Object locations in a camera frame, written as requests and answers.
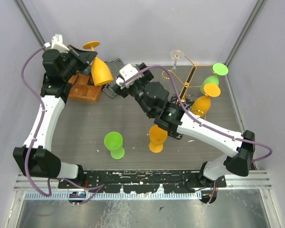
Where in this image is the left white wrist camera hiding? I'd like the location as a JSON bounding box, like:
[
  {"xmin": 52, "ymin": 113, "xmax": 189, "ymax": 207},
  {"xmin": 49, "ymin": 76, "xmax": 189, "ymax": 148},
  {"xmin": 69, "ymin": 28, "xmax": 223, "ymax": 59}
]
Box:
[{"xmin": 44, "ymin": 34, "xmax": 70, "ymax": 53}]

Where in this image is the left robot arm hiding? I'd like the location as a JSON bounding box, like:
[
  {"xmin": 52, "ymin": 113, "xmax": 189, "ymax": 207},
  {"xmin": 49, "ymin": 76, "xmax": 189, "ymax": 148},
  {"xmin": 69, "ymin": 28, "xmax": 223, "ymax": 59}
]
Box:
[{"xmin": 13, "ymin": 45, "xmax": 97, "ymax": 188}]

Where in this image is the orange plastic goblet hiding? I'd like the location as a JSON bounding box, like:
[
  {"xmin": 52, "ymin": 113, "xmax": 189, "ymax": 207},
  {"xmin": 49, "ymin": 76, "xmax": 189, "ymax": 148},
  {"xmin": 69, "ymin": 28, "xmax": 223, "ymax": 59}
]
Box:
[
  {"xmin": 149, "ymin": 125, "xmax": 168, "ymax": 153},
  {"xmin": 82, "ymin": 41, "xmax": 114, "ymax": 86},
  {"xmin": 191, "ymin": 84, "xmax": 221, "ymax": 118}
]

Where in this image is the green plastic goblet front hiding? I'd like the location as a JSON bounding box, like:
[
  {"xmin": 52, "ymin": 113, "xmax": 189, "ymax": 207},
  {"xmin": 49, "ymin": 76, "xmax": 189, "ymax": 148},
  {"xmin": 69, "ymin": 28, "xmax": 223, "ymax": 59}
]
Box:
[{"xmin": 104, "ymin": 132, "xmax": 125, "ymax": 160}]

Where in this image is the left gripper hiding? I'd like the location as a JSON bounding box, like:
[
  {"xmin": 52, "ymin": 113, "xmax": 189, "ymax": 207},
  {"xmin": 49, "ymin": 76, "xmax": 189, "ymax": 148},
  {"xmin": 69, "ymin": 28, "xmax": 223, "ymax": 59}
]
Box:
[{"xmin": 63, "ymin": 45, "xmax": 99, "ymax": 81}]

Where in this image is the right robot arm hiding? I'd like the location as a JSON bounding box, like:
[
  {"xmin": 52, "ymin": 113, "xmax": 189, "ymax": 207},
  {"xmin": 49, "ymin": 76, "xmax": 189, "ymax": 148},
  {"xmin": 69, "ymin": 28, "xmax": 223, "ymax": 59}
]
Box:
[{"xmin": 113, "ymin": 63, "xmax": 255, "ymax": 187}]

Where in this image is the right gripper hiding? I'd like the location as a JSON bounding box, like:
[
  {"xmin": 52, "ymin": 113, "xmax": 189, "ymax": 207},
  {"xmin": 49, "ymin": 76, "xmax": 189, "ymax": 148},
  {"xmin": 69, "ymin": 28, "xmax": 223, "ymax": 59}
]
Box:
[{"xmin": 113, "ymin": 62, "xmax": 154, "ymax": 116}]

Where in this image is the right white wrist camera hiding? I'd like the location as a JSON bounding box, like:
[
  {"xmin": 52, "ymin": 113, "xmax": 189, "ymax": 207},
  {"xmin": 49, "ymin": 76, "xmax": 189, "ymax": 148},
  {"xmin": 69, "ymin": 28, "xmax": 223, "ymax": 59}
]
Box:
[{"xmin": 116, "ymin": 64, "xmax": 142, "ymax": 89}]

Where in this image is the orange wooden compartment tray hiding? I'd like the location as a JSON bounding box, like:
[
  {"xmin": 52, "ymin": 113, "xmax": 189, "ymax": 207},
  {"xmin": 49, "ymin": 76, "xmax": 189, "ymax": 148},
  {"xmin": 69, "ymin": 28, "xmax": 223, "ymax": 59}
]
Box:
[{"xmin": 68, "ymin": 73, "xmax": 101, "ymax": 103}]

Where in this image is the clear wine glass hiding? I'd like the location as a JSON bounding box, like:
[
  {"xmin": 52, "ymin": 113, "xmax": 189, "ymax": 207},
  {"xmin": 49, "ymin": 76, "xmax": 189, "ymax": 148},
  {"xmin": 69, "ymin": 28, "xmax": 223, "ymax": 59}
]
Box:
[{"xmin": 170, "ymin": 50, "xmax": 184, "ymax": 73}]

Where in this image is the black mounting base plate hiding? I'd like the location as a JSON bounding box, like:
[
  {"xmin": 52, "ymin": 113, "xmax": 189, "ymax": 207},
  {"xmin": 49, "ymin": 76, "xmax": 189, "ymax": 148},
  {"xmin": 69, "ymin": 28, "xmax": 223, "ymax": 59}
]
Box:
[{"xmin": 58, "ymin": 169, "xmax": 227, "ymax": 193}]

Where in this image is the striped black white cloth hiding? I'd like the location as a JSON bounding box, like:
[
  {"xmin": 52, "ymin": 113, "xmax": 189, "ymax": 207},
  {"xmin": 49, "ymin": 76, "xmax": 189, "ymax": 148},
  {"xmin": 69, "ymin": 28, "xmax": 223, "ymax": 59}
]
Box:
[{"xmin": 101, "ymin": 58, "xmax": 125, "ymax": 99}]

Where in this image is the green plastic goblet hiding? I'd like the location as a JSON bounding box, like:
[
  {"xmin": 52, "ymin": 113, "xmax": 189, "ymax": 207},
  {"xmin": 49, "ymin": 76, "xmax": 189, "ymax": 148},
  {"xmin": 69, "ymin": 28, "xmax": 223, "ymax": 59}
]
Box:
[
  {"xmin": 104, "ymin": 132, "xmax": 125, "ymax": 160},
  {"xmin": 200, "ymin": 63, "xmax": 229, "ymax": 93}
]

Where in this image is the gold wine glass rack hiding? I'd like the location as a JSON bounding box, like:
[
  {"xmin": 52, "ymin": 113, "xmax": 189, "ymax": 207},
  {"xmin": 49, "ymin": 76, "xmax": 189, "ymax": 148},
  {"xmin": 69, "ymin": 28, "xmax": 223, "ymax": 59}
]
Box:
[{"xmin": 161, "ymin": 50, "xmax": 216, "ymax": 141}]

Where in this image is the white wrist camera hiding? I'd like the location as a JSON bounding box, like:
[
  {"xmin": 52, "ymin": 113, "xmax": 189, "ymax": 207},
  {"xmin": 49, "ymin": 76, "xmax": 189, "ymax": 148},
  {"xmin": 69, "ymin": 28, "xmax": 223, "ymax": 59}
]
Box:
[
  {"xmin": 116, "ymin": 64, "xmax": 142, "ymax": 89},
  {"xmin": 44, "ymin": 34, "xmax": 70, "ymax": 53}
]

